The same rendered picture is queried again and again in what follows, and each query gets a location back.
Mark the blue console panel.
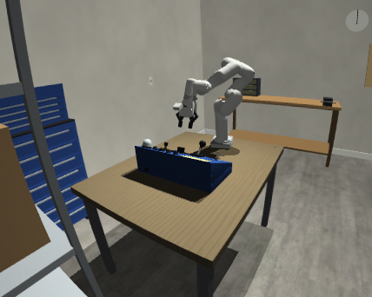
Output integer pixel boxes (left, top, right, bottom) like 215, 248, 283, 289
135, 139, 232, 193

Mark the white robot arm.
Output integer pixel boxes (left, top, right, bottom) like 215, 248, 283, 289
183, 57, 255, 143

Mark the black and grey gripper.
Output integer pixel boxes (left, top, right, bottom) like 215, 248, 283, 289
176, 99, 198, 129

